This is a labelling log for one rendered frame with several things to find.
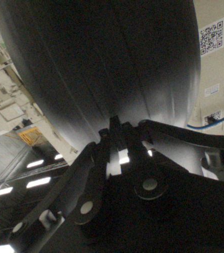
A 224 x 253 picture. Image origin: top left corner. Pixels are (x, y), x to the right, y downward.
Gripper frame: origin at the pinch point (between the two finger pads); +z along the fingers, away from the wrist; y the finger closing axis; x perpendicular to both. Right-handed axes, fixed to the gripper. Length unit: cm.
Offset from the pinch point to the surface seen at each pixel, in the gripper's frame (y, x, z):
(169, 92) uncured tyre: 9.8, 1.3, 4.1
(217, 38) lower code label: 34.6, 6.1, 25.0
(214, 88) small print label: 33.8, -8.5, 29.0
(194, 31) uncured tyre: 16.4, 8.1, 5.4
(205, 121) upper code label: 30.1, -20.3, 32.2
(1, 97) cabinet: -281, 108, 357
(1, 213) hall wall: -1016, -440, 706
